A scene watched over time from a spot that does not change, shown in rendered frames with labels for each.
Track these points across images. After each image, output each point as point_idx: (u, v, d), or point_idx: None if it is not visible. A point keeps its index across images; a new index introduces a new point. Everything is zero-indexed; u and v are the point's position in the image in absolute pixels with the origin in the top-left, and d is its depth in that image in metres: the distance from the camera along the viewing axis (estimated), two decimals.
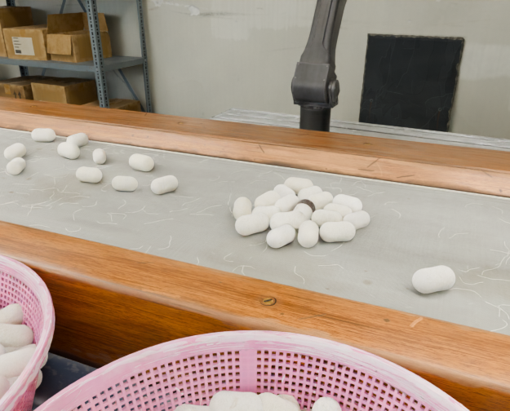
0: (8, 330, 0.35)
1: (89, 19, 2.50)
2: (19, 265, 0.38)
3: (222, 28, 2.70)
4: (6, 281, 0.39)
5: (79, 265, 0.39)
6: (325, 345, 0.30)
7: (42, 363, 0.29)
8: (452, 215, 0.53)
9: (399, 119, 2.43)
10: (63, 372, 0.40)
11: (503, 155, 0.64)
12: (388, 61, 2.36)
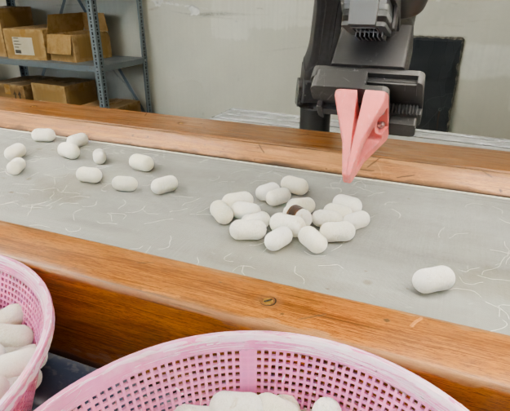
0: (8, 330, 0.35)
1: (89, 19, 2.50)
2: (19, 265, 0.38)
3: (222, 28, 2.70)
4: (6, 281, 0.39)
5: (79, 265, 0.39)
6: (325, 345, 0.30)
7: (42, 363, 0.29)
8: (452, 215, 0.53)
9: None
10: (63, 372, 0.40)
11: (503, 155, 0.64)
12: None
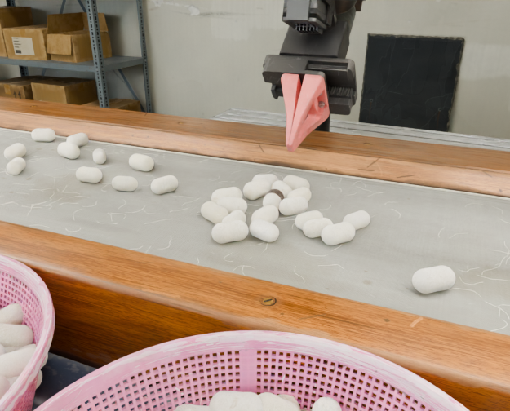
0: (8, 330, 0.35)
1: (89, 19, 2.50)
2: (19, 265, 0.38)
3: (222, 28, 2.70)
4: (6, 281, 0.39)
5: (79, 265, 0.39)
6: (325, 345, 0.30)
7: (42, 363, 0.29)
8: (452, 215, 0.53)
9: (399, 119, 2.43)
10: (63, 372, 0.40)
11: (503, 155, 0.64)
12: (388, 61, 2.36)
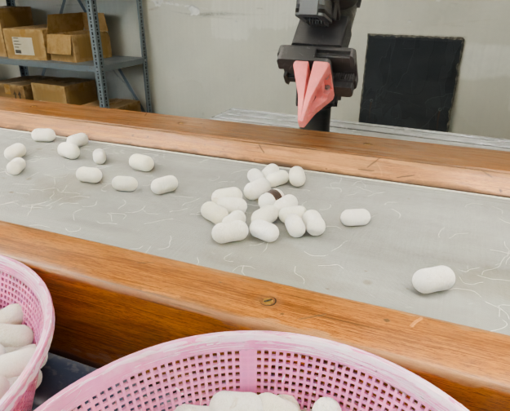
0: (8, 330, 0.35)
1: (89, 19, 2.50)
2: (19, 265, 0.38)
3: (222, 28, 2.70)
4: (6, 281, 0.39)
5: (79, 265, 0.39)
6: (325, 345, 0.30)
7: (42, 363, 0.29)
8: (452, 215, 0.53)
9: (399, 119, 2.43)
10: (63, 372, 0.40)
11: (503, 155, 0.64)
12: (388, 61, 2.36)
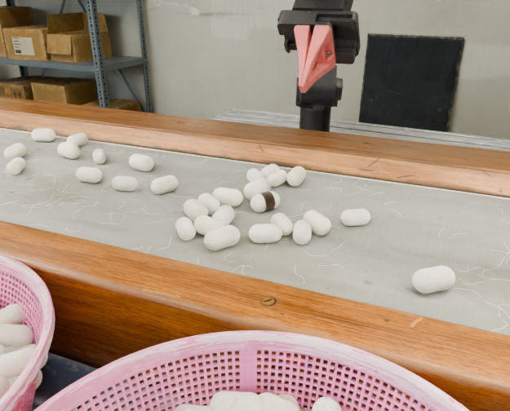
0: (8, 330, 0.35)
1: (89, 19, 2.50)
2: (19, 265, 0.38)
3: (222, 28, 2.70)
4: (6, 281, 0.39)
5: (79, 265, 0.39)
6: (325, 345, 0.30)
7: (42, 363, 0.29)
8: (452, 215, 0.53)
9: (399, 119, 2.43)
10: (63, 372, 0.40)
11: (503, 155, 0.64)
12: (388, 61, 2.36)
